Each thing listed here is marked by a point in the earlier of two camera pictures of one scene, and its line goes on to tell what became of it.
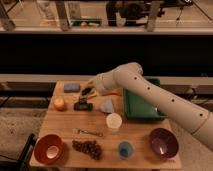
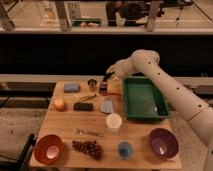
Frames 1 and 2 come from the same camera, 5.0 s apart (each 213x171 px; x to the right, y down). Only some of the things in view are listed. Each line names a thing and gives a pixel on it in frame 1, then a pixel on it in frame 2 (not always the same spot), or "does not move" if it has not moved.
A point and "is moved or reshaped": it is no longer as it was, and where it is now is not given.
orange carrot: [112, 93] does not move
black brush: [83, 105] is moved or reshaped
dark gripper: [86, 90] -> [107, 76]
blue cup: [126, 150] does not move
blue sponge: [71, 88] does not move
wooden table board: [83, 128] does not move
